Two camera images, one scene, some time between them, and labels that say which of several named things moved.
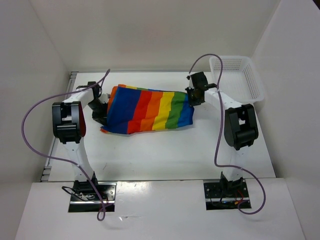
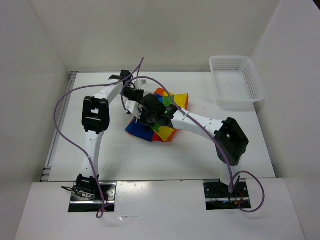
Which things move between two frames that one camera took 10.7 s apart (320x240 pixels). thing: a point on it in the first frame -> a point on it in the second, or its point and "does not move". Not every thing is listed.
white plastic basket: x=240 y=81 does not move
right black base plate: x=215 y=199 does not move
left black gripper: x=101 y=118 -> x=139 y=94
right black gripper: x=192 y=102 -> x=141 y=118
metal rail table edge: x=47 y=168 does not move
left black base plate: x=90 y=202 does not move
